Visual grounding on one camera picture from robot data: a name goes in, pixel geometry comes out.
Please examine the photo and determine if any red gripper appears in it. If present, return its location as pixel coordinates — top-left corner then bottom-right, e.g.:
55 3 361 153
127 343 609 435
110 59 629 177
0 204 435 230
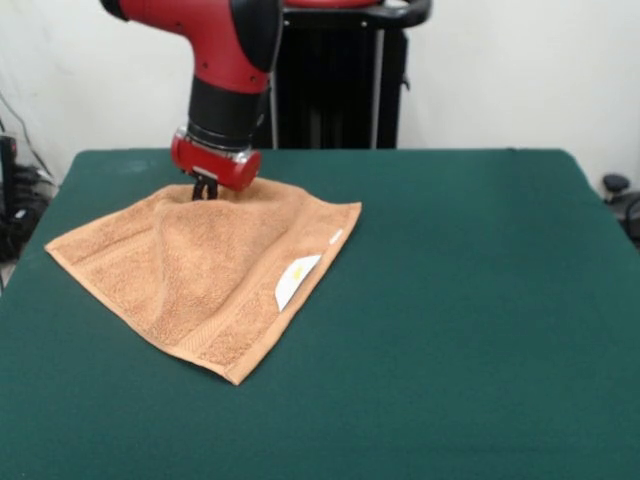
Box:
170 126 263 203

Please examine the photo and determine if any tan terry towel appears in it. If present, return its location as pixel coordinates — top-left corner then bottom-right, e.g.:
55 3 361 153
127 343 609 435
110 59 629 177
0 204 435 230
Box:
44 178 363 387

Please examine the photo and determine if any black box with red light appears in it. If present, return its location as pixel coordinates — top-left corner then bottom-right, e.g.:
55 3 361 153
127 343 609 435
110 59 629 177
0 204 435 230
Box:
0 133 20 224

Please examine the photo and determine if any dark green table cloth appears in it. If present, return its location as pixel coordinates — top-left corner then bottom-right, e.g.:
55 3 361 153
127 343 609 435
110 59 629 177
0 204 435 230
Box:
0 147 640 480

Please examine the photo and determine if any black chair base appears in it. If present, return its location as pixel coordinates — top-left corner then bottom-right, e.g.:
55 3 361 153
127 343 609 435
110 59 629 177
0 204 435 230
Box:
601 173 640 251

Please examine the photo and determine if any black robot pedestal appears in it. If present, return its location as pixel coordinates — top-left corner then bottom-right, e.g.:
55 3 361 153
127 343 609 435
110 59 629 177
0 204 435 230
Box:
259 0 432 150

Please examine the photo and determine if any black cable bundle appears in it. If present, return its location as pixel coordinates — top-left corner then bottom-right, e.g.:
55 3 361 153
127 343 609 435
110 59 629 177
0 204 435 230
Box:
0 164 59 264

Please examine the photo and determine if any grey wall cable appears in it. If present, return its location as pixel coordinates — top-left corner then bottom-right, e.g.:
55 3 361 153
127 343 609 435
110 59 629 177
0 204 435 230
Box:
0 89 55 181

